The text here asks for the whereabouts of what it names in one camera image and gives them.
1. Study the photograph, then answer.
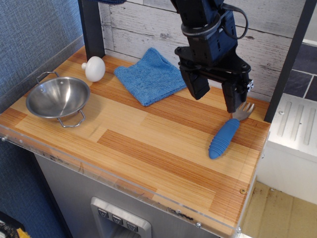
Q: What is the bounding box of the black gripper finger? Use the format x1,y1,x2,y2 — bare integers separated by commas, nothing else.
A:
179,65,210,100
222,80,248,113

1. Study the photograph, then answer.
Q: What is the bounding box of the white mushroom toy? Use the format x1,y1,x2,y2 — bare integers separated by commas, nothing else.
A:
81,56,106,82

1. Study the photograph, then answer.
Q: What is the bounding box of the yellow object at corner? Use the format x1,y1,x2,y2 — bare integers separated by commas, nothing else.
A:
16,228,31,238

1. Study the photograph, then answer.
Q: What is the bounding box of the dark frame post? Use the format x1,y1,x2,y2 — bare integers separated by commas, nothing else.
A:
78,0,105,60
264,0,317,122

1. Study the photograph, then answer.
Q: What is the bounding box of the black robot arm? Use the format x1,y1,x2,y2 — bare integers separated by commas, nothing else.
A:
172,0,253,113

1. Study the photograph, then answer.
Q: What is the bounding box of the white toy sink drainboard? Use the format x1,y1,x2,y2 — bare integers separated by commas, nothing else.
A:
257,94,317,203

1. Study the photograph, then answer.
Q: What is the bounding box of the blue folded cloth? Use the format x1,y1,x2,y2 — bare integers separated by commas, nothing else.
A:
114,48,186,106

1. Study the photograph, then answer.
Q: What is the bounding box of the dark right frame post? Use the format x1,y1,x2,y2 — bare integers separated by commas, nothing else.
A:
264,0,317,122

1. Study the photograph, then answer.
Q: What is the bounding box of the dark left frame post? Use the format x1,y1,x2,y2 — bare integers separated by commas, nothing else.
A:
78,0,105,60

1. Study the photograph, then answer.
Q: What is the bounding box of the silver dispenser button panel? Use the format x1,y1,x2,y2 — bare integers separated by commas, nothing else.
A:
91,197,152,238

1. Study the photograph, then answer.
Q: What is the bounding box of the blue handled metal fork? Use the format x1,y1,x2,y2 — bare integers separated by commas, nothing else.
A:
209,102,255,159

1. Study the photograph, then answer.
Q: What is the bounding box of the steel bowl with handles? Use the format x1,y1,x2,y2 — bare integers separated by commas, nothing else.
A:
26,71,90,128

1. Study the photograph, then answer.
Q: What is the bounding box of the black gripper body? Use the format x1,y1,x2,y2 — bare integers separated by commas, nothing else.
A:
175,11,254,92

